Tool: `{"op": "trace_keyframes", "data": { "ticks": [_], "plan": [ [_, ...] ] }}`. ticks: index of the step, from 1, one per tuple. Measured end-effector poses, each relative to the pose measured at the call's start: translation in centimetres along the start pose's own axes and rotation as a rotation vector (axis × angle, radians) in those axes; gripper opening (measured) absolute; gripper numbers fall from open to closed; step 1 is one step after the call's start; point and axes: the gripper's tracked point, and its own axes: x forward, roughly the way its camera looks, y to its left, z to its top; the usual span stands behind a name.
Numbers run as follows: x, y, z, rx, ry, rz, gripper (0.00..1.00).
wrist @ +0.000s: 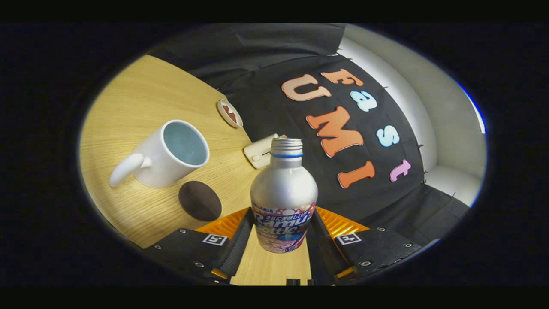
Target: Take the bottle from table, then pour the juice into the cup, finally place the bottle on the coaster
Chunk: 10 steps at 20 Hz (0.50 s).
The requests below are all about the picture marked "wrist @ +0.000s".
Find dark brown round coaster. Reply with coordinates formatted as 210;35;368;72
178;181;222;222

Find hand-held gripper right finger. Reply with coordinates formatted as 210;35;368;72
308;206;424;285

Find white toaster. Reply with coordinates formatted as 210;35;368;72
243;133;284;169

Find white cup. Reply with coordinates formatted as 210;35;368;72
109;119;210;189

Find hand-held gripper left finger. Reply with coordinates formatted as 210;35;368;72
143;207;255;284

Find wooden table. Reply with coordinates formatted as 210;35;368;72
79;55;312;286

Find silver juice bottle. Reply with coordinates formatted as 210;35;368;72
250;137;319;254

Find white round plate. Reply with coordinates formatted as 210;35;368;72
217;99;244;129

